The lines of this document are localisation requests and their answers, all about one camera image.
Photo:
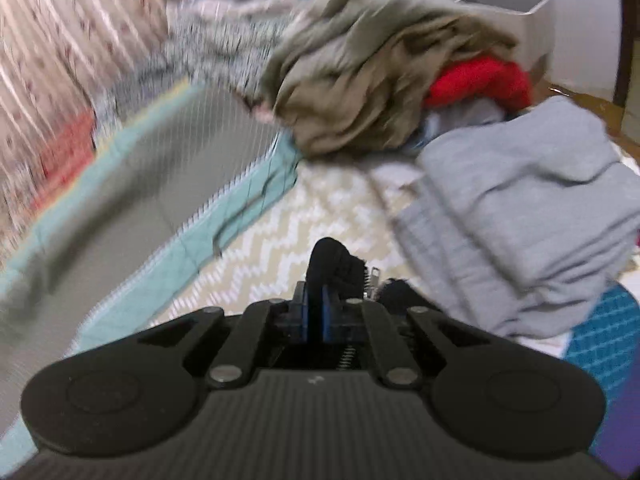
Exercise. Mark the black and white patterned cloth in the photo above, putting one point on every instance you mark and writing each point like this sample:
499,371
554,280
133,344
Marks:
210,45

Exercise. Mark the chevron quilt with teal border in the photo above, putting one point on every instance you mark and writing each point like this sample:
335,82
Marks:
280,230

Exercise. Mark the olive green garment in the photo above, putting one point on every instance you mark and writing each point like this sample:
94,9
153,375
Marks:
350,70

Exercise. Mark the grey sweatshirt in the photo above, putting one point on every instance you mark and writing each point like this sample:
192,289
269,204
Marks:
510,210

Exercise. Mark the dark wooden door frame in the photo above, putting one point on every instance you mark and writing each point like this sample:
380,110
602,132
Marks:
627,25

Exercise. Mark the floral striped blanket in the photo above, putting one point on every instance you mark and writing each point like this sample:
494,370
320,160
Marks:
55,60

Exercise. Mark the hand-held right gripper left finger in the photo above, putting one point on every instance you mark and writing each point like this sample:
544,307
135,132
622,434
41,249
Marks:
304,316

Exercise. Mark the red garment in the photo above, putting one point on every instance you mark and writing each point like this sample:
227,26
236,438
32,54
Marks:
475,80

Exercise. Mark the black pants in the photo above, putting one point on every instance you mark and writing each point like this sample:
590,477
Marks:
331,260

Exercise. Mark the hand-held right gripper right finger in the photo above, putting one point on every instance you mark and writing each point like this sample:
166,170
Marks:
327,316

